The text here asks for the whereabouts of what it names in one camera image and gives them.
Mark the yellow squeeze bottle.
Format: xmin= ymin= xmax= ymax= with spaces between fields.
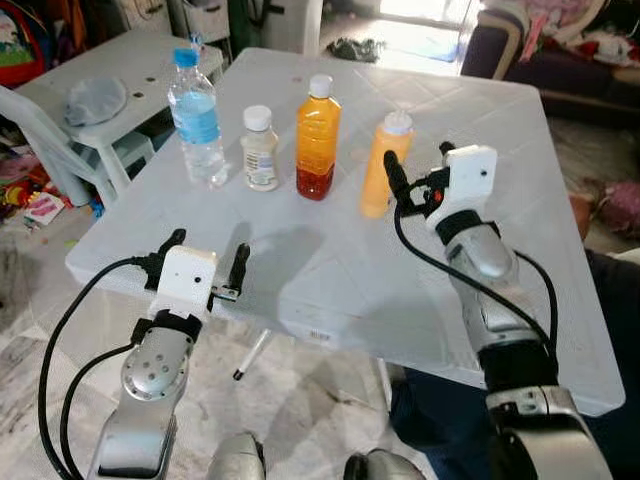
xmin=359 ymin=108 xmax=414 ymax=220

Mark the orange juice bottle white cap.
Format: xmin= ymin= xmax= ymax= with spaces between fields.
xmin=295 ymin=74 xmax=342 ymax=202

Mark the white table leg black tip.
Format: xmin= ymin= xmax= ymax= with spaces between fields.
xmin=232 ymin=330 xmax=273 ymax=383

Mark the dark purple sofa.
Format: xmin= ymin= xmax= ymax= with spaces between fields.
xmin=460 ymin=5 xmax=640 ymax=111

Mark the small cream bottle white cap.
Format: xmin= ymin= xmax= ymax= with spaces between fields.
xmin=240 ymin=105 xmax=281 ymax=192

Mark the pink bag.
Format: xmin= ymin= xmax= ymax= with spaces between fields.
xmin=598 ymin=180 xmax=640 ymax=238

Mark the clear water bottle blue cap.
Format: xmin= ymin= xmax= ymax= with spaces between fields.
xmin=167 ymin=47 xmax=229 ymax=189

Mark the pink white booklet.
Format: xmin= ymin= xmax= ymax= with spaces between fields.
xmin=25 ymin=192 xmax=68 ymax=227

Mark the dark crumpled cloth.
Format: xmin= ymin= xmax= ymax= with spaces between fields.
xmin=325 ymin=38 xmax=386 ymax=64

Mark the grey cloth cap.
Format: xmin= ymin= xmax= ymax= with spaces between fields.
xmin=65 ymin=78 xmax=129 ymax=128

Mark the white plastic chair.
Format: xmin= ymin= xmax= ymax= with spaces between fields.
xmin=0 ymin=85 xmax=156 ymax=206

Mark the small white plastic table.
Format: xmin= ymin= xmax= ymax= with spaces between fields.
xmin=15 ymin=28 xmax=226 ymax=201

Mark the silver robot left leg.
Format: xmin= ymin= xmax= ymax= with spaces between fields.
xmin=207 ymin=432 xmax=266 ymax=480

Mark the silver robot leg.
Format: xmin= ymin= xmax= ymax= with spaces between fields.
xmin=345 ymin=448 xmax=426 ymax=480
xmin=207 ymin=432 xmax=266 ymax=480

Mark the colourful children's backpack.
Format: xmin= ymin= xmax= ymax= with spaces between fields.
xmin=0 ymin=10 xmax=51 ymax=87

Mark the silver robot right leg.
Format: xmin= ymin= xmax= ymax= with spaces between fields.
xmin=345 ymin=448 xmax=426 ymax=480

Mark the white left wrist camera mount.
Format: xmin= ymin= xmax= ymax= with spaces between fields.
xmin=158 ymin=246 xmax=219 ymax=321

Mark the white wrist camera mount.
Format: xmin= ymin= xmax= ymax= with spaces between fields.
xmin=158 ymin=246 xmax=219 ymax=321
xmin=432 ymin=145 xmax=499 ymax=236

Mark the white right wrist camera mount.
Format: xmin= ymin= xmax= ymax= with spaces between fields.
xmin=432 ymin=145 xmax=499 ymax=236

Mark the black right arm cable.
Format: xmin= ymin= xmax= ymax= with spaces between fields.
xmin=393 ymin=200 xmax=559 ymax=361

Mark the long black left arm cable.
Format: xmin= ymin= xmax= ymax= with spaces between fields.
xmin=37 ymin=255 xmax=151 ymax=480

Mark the short black left arm cable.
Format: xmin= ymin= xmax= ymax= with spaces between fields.
xmin=58 ymin=342 xmax=136 ymax=480

